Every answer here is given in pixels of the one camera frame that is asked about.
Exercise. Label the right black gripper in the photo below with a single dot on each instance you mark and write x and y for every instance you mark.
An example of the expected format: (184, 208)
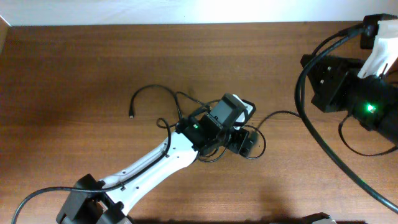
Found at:
(334, 74)

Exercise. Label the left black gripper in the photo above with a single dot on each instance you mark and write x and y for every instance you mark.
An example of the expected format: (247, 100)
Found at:
(236, 145)

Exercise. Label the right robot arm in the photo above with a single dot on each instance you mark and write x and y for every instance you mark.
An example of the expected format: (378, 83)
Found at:
(370, 100)

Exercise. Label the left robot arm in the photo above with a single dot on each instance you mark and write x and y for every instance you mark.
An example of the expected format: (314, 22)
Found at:
(110, 199)

